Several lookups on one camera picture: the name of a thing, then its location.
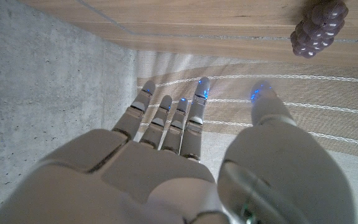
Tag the beige striped backdrop cloth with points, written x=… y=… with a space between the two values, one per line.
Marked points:
x=322 y=130

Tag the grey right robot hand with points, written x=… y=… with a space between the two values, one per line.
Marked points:
x=154 y=174

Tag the purple grape bunch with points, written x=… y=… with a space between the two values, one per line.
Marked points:
x=319 y=31

